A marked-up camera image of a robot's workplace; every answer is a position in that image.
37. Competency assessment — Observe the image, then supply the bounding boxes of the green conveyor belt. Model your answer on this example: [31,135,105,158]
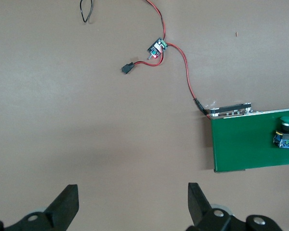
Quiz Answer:
[208,102,289,174]

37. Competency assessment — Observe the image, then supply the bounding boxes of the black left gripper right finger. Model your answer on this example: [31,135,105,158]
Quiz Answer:
[186,182,284,231]

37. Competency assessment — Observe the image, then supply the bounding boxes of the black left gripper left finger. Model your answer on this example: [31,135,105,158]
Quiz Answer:
[0,184,79,231]

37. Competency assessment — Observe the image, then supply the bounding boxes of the thin black looped cable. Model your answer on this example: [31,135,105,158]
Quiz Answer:
[79,0,94,24]

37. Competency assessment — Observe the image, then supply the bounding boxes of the red black power wire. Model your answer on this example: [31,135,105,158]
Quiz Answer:
[132,0,211,120]

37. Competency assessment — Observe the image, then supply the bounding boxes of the small motor controller board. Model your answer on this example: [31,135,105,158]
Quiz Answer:
[146,37,169,60]

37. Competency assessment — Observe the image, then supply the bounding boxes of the black wire connector plug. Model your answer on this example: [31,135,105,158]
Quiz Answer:
[120,61,135,75]

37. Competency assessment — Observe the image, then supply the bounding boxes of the green mushroom push button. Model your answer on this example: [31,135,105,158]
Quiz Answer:
[272,115,289,149]

